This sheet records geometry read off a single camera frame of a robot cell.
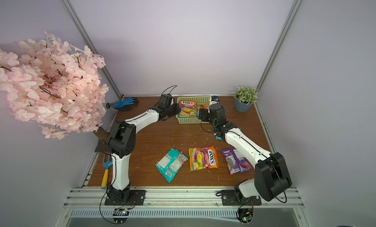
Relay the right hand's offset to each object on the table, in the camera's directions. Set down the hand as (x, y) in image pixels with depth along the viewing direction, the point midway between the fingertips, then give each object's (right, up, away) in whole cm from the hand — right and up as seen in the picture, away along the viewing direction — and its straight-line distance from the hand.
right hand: (206, 107), depth 83 cm
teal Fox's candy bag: (+9, -21, +12) cm, 25 cm away
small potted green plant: (+28, +7, +15) cm, 32 cm away
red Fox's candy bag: (-11, -1, +20) cm, 23 cm away
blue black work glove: (-62, +2, +28) cm, 68 cm away
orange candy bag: (0, +1, +27) cm, 27 cm away
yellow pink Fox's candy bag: (-1, -31, +2) cm, 31 cm away
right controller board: (+18, -53, -13) cm, 58 cm away
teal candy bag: (-21, -34, 0) cm, 40 cm away
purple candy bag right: (+18, -33, 0) cm, 37 cm away
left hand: (-14, 0, +15) cm, 20 cm away
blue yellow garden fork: (-60, -34, +3) cm, 69 cm away
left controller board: (-45, -56, -11) cm, 72 cm away
